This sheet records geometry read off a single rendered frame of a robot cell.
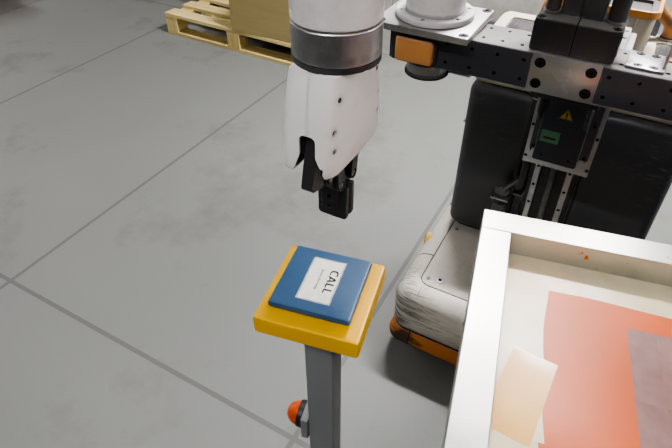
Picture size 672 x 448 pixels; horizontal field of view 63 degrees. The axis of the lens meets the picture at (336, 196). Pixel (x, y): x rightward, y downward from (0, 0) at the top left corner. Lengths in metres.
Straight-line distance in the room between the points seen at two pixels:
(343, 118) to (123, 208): 2.04
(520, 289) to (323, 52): 0.41
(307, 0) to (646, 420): 0.51
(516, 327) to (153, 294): 1.55
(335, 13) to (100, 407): 1.55
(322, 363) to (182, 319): 1.22
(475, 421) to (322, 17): 0.38
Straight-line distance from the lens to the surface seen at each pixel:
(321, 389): 0.82
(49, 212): 2.55
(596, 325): 0.71
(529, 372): 0.64
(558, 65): 0.89
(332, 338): 0.64
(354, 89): 0.46
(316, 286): 0.66
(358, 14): 0.42
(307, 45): 0.44
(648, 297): 0.77
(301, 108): 0.45
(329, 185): 0.51
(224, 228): 2.24
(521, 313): 0.69
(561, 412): 0.63
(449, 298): 1.60
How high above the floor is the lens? 1.46
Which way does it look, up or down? 39 degrees down
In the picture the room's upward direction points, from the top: straight up
